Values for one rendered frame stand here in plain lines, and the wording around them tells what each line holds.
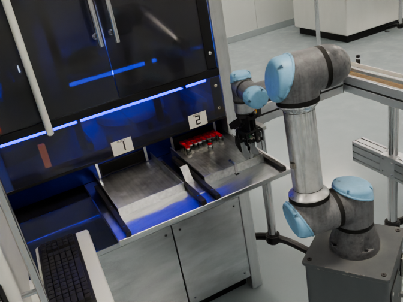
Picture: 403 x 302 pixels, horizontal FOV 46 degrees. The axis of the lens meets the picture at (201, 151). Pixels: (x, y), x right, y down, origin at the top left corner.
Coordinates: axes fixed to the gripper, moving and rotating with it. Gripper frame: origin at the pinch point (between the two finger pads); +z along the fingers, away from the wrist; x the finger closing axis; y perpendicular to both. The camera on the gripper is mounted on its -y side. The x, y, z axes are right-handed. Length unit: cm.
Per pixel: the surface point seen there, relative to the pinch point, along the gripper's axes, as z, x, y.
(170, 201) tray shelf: 3.8, -35.5, 2.6
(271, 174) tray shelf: 3.6, 2.4, 12.0
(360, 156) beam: 44, 85, -30
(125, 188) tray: 3.7, -46.0, -18.7
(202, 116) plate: -10.8, -4.4, -26.7
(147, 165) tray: 3.8, -31.8, -30.3
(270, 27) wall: 88, 331, -484
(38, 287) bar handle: -3, -86, 28
